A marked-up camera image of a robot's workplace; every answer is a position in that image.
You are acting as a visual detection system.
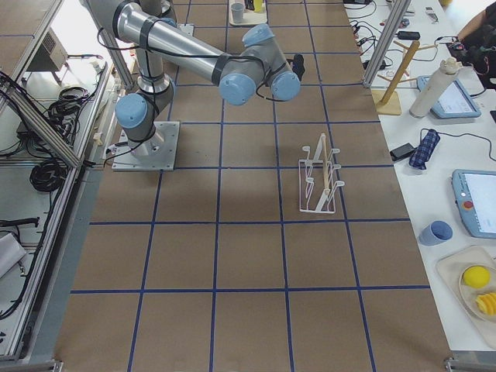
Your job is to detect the blue cup on desk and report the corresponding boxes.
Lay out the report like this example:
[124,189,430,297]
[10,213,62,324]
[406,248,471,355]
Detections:
[418,220,453,246]

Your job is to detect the white wire cup rack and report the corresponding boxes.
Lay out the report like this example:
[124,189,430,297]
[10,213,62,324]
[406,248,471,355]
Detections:
[298,133,345,214]

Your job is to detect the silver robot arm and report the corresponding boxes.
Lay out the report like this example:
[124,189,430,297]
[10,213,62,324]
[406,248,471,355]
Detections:
[82,1,301,153]

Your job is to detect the grey plastic cup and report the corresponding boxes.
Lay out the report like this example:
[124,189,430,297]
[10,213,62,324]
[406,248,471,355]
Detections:
[230,2,245,23]

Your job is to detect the sliced lemon pieces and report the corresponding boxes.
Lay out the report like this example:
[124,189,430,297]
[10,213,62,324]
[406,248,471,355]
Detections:
[476,292,496,316]

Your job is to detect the blue teach pendant tablet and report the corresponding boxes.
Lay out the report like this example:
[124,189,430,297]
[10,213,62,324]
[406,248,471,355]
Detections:
[430,79,481,119]

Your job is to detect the beige tray with fruit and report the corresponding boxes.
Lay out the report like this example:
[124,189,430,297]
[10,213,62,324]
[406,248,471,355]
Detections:
[436,246,495,349]

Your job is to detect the black power adapter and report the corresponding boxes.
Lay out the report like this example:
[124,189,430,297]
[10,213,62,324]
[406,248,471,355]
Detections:
[390,143,416,162]

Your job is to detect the white paper roll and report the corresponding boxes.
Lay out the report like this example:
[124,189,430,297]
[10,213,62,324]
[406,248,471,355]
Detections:
[409,57,463,118]

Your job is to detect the plaid folded umbrella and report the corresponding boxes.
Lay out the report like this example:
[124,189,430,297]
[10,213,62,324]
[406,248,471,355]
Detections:
[408,129,440,171]

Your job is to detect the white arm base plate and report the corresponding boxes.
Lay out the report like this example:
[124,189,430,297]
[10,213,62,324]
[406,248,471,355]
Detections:
[112,121,181,171]

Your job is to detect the wooden mug stand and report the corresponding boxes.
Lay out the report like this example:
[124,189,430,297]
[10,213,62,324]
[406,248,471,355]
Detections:
[371,40,437,115]

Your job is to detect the yellow plastic cup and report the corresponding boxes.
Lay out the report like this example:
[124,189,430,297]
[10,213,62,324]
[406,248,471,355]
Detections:
[253,0,264,12]

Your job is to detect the yellow lemon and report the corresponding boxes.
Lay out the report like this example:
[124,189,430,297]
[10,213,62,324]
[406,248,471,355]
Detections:
[462,266,491,288]

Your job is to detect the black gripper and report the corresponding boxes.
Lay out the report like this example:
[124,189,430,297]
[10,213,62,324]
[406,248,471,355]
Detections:
[288,53,305,80]

